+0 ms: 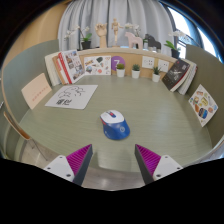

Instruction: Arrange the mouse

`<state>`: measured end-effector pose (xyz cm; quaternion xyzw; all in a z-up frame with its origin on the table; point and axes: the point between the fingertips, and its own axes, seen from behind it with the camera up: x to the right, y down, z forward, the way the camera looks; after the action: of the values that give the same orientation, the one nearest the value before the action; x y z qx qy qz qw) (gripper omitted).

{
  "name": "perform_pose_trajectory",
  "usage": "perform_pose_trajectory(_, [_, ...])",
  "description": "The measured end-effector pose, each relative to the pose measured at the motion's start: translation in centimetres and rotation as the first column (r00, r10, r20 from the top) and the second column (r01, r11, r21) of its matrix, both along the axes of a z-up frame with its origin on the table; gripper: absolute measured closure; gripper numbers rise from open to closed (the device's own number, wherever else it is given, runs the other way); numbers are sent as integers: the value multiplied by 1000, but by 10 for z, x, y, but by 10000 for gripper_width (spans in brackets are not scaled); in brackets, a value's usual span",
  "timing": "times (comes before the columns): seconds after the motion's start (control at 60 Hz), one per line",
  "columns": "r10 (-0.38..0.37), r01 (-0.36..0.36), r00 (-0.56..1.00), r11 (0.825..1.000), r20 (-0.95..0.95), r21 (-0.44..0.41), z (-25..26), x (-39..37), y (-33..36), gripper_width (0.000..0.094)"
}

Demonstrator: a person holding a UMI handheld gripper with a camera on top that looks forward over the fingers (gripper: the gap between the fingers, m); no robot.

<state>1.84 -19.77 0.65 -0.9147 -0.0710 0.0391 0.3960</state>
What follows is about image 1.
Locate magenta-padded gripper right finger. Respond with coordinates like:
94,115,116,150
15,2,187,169
134,143,184,185

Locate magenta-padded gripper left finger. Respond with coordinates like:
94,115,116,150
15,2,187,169
43,143,94,187

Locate blue and white computer mouse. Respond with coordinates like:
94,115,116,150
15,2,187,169
99,109,131,141

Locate white mouse pad with drawing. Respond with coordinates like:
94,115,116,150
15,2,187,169
44,84,99,110

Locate colourful sticker sheet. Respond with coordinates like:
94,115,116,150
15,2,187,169
188,84,219,128

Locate beige card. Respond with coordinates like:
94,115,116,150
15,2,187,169
20,72,53,111

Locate small plant in white pot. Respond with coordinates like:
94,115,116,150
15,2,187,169
115,63,126,78
131,63,141,80
151,66,162,83

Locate black cover book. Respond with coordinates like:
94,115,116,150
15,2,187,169
161,58,191,92

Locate tan book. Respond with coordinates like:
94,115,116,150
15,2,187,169
52,54,69,86

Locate white book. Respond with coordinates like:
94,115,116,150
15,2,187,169
44,52,63,87

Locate green felt desk partition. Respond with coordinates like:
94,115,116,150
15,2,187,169
184,44,224,148
1,39,61,124

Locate red-spined photo cover book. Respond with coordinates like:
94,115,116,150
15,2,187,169
57,49,86,85

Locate white sticker sheet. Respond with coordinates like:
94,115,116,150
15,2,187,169
83,55,112,77

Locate white orchid in dark pot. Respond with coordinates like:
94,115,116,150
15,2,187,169
163,29,188,60

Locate purple round number sign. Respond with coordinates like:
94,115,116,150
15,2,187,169
110,55,126,72

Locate black horse figure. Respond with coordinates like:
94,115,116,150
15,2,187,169
144,33,162,52

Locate white orchid in black pot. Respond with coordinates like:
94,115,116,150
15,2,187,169
64,25,93,51

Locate pink horse figure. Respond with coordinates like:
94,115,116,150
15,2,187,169
124,31,144,50

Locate white orchid flowers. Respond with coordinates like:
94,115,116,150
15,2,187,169
123,22,143,38

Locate wooden hand model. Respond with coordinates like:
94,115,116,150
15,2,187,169
94,22,109,49

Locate window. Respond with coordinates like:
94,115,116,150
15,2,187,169
166,6,218,58

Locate wooden mannequin figure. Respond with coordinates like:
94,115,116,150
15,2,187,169
110,17,124,48

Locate grey curtain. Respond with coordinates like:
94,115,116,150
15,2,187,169
57,0,176,53

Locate white wall outlet plate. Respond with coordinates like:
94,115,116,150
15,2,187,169
141,55,156,70
157,59,170,73

